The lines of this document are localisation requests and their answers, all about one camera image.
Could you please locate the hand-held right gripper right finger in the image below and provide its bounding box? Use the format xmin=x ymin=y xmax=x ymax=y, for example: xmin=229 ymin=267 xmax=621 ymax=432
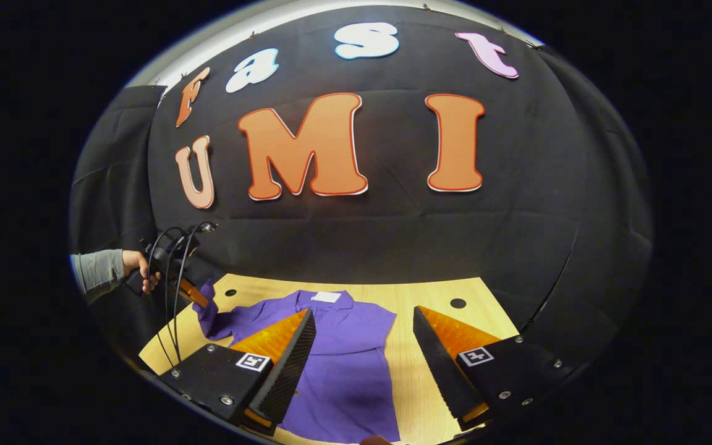
xmin=412 ymin=306 xmax=578 ymax=432

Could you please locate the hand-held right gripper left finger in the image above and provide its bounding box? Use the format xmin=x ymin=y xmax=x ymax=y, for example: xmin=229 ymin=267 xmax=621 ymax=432
xmin=158 ymin=308 xmax=318 ymax=437

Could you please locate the purple shirt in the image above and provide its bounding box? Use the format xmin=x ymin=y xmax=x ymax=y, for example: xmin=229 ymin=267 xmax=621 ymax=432
xmin=192 ymin=279 xmax=401 ymax=444

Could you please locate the black backdrop cloth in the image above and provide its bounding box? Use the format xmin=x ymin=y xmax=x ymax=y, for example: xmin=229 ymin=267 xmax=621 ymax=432
xmin=146 ymin=5 xmax=585 ymax=322

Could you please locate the black cable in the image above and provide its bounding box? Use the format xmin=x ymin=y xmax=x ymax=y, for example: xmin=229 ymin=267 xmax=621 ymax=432
xmin=146 ymin=221 xmax=218 ymax=367

